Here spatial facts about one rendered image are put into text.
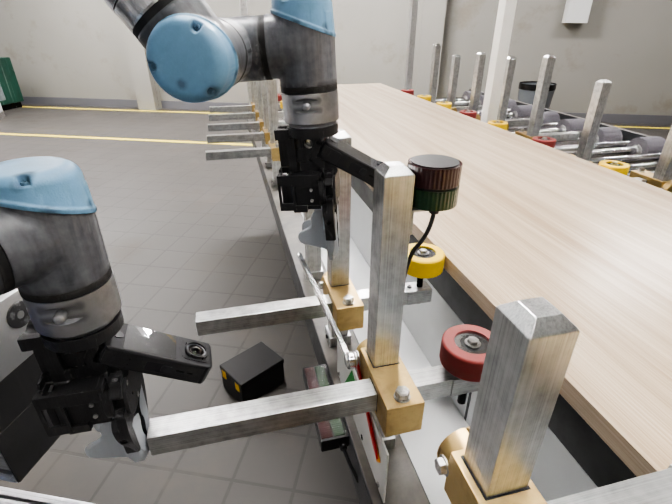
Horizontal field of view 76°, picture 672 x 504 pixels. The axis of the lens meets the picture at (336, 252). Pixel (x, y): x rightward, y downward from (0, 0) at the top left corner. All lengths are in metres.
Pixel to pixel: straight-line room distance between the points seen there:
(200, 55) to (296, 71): 0.17
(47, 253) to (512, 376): 0.36
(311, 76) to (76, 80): 8.42
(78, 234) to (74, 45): 8.41
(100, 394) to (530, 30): 6.86
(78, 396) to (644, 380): 0.63
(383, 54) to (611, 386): 6.51
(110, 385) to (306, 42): 0.43
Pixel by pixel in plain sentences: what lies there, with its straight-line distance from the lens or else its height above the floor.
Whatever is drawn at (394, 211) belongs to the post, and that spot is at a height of 1.10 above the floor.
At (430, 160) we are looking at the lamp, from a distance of 0.50.
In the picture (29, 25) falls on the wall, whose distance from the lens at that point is 9.26.
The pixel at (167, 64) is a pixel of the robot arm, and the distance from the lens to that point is 0.45.
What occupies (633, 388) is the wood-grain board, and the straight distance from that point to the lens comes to 0.64.
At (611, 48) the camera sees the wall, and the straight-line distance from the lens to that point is 7.36.
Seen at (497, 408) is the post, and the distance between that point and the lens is 0.33.
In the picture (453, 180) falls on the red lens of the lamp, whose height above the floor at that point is 1.13.
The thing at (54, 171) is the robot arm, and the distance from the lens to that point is 0.41.
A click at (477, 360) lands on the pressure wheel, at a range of 0.58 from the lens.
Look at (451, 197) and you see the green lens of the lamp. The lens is 0.49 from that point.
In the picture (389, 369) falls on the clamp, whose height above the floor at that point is 0.87.
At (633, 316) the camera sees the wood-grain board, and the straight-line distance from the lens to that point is 0.77.
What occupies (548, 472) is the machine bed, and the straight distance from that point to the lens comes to 0.72.
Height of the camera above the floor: 1.28
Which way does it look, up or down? 28 degrees down
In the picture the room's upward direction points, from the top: straight up
